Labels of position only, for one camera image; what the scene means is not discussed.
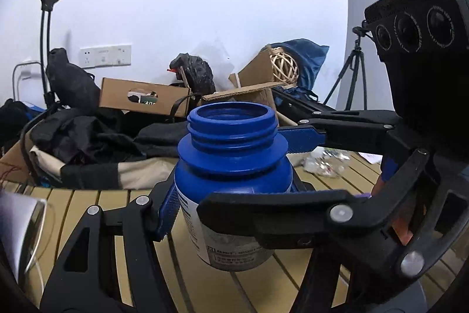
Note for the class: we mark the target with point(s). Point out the black trolley handle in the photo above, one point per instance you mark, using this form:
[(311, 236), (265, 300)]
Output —
[(45, 26)]

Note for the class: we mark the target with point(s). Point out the large cardboard box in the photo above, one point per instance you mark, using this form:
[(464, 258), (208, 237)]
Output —
[(254, 83)]

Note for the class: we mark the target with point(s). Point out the silver laptop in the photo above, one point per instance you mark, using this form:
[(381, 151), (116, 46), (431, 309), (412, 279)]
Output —
[(22, 226)]

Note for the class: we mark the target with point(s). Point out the black bag on trolley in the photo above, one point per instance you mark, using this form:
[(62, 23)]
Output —
[(73, 86)]

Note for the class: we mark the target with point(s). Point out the black jacket pile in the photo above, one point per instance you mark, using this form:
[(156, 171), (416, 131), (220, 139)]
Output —
[(107, 136)]

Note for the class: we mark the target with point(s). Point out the blue pill bottle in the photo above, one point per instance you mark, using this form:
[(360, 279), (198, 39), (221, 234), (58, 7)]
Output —
[(231, 147)]

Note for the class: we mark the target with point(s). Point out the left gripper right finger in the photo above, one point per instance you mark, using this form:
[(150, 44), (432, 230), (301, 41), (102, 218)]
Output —
[(381, 267)]

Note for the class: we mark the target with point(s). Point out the clear crumpled plastic bottle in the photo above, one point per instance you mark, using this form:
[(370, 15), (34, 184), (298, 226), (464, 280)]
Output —
[(327, 162)]

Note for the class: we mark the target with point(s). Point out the woven rattan ball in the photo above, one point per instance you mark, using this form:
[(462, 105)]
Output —
[(284, 66)]

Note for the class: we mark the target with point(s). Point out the beige fabric cover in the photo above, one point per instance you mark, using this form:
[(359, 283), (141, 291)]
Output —
[(132, 175)]

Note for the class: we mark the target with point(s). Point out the white wall socket strip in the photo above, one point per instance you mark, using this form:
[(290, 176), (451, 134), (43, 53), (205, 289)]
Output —
[(105, 56)]

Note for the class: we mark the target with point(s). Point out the black camera tripod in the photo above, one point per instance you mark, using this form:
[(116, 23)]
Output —
[(354, 62)]

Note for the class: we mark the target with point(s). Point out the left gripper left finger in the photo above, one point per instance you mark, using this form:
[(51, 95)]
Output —
[(85, 277)]

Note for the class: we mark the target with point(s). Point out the blue cloth bag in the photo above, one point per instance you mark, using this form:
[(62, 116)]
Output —
[(309, 57)]

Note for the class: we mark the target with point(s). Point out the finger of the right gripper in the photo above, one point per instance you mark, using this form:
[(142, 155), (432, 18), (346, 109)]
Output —
[(329, 129), (286, 213)]

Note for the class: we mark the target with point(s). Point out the purple pill bottle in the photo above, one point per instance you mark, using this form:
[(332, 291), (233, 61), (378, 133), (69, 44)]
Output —
[(363, 196)]

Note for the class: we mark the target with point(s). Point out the brown cardboard box with handle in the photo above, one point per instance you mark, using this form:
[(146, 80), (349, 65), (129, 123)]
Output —
[(141, 97)]

